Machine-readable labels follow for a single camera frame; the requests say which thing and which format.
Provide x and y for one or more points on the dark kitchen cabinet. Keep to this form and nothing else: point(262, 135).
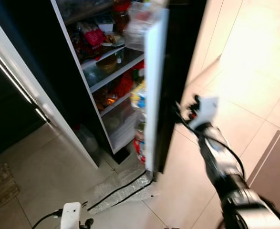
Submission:
point(6, 114)

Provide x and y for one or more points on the fridge door with shelf bins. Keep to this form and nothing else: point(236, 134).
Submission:
point(156, 95)

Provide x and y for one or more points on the clear plastic jug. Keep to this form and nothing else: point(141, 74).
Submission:
point(88, 139)

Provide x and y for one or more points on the brown patterned mat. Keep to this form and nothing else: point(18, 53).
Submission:
point(1, 188)

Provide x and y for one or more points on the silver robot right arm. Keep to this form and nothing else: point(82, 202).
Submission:
point(225, 167)

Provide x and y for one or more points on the clear plastic bag black stripes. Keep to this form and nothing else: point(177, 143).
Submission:
point(120, 188)

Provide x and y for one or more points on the clear wrapped package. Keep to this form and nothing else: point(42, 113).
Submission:
point(142, 21)

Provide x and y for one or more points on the black fridge cabinet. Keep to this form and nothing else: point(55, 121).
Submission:
point(44, 38)

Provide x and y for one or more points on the white food container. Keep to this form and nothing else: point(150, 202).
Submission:
point(104, 24)

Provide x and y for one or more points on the brown bowl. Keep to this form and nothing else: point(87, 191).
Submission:
point(107, 63)

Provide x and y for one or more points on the red sauce bottle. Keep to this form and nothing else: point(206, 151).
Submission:
point(140, 143)

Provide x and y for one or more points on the yellow snack packet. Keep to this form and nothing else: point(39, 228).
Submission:
point(139, 95)

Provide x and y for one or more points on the white fridge door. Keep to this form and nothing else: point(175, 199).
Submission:
point(35, 88)

